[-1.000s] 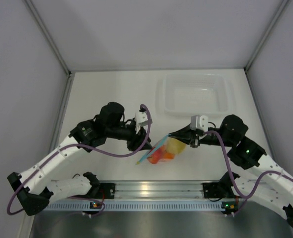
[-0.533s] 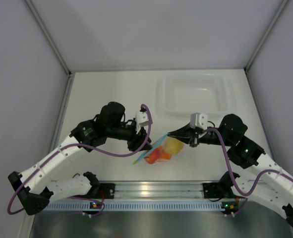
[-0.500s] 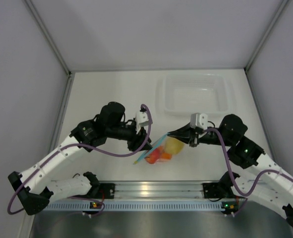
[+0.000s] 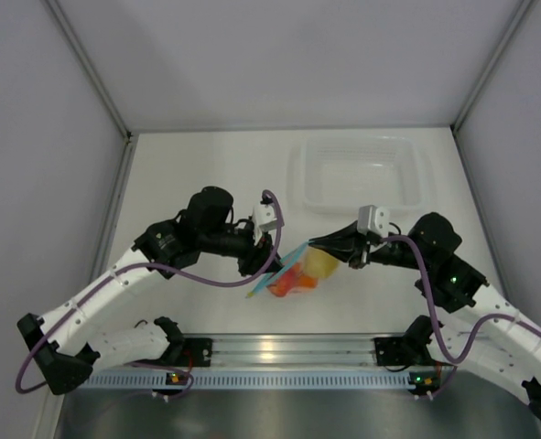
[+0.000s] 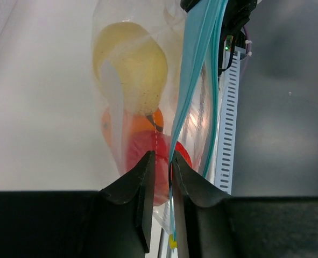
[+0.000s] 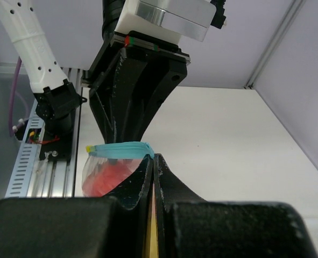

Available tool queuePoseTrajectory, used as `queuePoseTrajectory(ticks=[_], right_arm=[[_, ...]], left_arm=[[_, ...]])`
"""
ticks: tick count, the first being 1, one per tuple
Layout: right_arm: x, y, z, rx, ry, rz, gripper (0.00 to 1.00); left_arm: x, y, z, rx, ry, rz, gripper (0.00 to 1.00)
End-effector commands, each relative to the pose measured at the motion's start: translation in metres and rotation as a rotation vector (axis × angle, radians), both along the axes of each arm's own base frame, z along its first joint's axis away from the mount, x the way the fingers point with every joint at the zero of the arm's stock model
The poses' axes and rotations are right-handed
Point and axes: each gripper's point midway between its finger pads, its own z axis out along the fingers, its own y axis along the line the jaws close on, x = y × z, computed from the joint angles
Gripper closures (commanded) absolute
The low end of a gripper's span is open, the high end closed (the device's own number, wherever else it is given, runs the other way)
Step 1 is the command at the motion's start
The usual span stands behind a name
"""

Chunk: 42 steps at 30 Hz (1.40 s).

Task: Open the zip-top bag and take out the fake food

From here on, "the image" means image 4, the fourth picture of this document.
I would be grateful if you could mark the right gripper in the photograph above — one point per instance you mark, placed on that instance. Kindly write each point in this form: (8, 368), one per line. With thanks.
(358, 251)

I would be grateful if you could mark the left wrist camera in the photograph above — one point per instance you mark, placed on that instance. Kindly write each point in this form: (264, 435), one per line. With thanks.
(266, 218)

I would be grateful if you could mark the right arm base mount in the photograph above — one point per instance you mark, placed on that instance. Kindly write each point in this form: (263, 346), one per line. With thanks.
(391, 352)

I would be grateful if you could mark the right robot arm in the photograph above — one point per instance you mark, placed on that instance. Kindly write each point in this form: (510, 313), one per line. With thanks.
(469, 325)

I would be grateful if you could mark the aluminium mounting rail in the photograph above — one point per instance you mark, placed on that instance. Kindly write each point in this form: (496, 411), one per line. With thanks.
(297, 350)

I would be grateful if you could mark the clear zip top bag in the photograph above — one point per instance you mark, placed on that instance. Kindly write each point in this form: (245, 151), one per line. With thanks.
(292, 258)

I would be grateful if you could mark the slotted cable duct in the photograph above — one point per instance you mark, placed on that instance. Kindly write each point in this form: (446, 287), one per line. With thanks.
(127, 379)

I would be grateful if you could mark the yellow fake fruit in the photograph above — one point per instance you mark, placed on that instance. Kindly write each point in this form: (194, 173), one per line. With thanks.
(318, 264)

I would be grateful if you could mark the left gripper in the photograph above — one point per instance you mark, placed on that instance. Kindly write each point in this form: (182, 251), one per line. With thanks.
(255, 258)

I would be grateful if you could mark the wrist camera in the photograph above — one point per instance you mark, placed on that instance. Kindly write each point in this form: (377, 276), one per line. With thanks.
(373, 219)
(266, 218)

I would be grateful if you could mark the clear plastic basket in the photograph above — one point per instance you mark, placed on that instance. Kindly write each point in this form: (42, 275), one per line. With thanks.
(339, 174)

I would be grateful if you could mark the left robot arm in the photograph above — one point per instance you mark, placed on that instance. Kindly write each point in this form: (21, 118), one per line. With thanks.
(202, 244)

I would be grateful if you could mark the orange fake fruit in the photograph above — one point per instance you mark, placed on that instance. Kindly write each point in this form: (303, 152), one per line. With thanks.
(306, 283)

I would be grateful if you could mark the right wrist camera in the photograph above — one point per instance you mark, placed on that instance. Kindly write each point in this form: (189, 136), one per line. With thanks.
(373, 219)

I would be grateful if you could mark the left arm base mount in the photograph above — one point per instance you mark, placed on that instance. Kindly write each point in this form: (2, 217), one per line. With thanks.
(195, 353)

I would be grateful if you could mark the red fake apple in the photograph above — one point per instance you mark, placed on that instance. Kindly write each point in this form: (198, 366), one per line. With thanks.
(286, 283)

